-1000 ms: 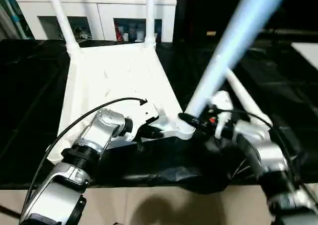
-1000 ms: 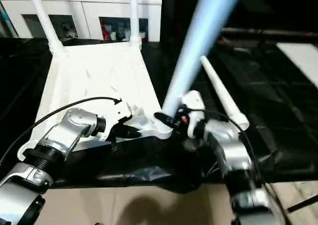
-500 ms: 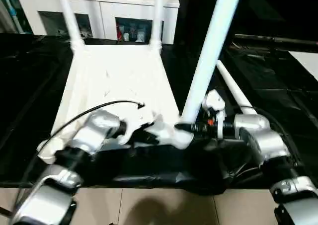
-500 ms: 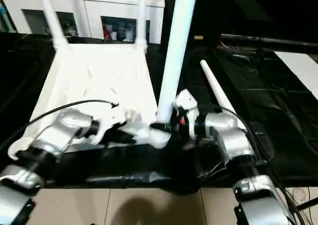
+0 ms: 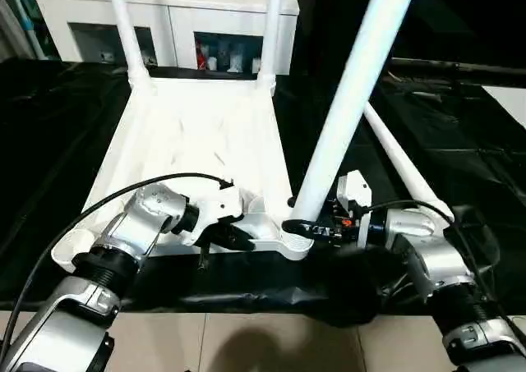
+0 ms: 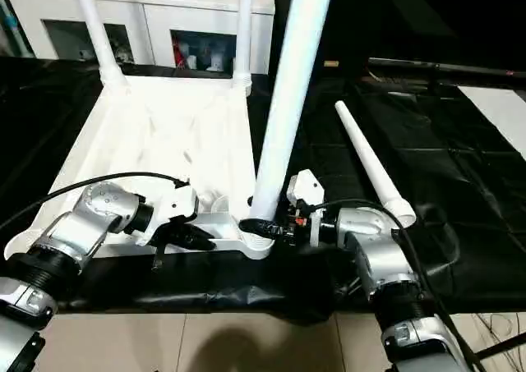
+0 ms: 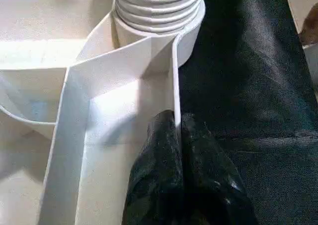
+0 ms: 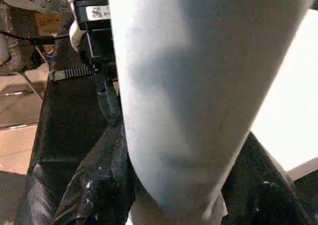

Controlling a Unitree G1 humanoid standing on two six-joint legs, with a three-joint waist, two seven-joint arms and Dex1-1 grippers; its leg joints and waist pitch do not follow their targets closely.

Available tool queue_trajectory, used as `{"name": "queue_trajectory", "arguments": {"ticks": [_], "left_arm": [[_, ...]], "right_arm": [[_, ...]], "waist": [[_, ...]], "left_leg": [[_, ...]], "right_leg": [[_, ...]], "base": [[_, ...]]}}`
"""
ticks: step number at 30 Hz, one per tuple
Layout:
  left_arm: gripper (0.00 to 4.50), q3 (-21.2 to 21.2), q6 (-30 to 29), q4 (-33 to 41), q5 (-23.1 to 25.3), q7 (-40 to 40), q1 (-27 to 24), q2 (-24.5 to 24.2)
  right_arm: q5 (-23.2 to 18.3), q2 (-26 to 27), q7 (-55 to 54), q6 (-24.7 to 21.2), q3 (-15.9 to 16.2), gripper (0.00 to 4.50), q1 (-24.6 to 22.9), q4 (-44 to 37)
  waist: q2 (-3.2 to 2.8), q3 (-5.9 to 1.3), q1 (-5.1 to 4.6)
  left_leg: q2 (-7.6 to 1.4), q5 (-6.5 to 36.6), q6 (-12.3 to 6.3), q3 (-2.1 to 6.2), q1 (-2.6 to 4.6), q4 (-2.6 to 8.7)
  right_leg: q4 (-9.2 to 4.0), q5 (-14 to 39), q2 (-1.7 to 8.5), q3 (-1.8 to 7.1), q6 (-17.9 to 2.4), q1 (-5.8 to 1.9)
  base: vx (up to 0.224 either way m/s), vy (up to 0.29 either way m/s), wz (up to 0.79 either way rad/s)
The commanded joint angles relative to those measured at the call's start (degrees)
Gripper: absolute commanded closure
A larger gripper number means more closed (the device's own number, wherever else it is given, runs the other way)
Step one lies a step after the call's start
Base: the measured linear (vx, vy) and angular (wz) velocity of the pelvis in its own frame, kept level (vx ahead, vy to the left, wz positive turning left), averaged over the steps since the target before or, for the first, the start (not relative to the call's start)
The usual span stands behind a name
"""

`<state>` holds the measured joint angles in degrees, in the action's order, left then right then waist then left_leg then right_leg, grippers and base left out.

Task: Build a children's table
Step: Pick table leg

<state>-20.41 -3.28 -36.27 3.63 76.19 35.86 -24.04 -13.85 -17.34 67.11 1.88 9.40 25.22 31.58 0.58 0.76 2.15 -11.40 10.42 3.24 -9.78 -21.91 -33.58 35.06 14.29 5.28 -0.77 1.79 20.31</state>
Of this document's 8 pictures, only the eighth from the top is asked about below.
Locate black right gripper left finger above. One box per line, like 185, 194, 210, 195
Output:
53, 122, 137, 225

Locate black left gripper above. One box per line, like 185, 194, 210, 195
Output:
49, 0, 122, 123

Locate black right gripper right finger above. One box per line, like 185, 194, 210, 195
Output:
220, 132, 310, 225

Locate white plastic table leg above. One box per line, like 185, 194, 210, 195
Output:
106, 0, 311, 225

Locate white plastic table top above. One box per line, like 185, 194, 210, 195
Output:
250, 8, 318, 182

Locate black mat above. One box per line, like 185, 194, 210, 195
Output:
19, 36, 318, 225

